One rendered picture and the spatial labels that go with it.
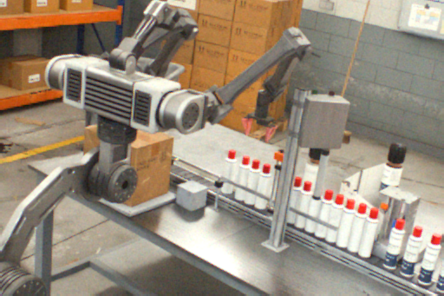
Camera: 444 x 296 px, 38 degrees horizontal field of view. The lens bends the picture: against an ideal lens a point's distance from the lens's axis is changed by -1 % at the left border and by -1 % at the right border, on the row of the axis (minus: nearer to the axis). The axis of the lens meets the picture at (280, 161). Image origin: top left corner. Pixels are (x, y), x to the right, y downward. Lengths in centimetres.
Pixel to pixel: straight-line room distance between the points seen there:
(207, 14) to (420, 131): 257
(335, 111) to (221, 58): 379
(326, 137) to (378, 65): 464
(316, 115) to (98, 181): 82
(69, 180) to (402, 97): 520
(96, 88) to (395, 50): 511
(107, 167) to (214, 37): 402
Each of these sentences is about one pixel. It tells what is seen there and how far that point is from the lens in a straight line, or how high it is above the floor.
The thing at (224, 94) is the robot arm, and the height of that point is 149.
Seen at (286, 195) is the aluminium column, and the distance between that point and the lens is 255.
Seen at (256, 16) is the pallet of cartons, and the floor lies 124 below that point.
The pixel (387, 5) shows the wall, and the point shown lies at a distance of 701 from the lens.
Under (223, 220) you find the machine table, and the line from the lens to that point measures 281.
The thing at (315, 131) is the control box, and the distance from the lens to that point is 244.
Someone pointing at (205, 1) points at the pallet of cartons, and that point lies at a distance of 618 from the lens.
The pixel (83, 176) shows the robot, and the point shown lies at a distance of 231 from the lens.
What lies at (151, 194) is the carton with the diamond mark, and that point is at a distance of 287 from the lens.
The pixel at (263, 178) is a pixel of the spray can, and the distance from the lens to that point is 278.
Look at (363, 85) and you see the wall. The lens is 716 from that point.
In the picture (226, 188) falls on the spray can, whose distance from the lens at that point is 293.
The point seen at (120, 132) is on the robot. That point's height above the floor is 134.
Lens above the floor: 207
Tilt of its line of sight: 20 degrees down
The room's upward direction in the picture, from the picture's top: 10 degrees clockwise
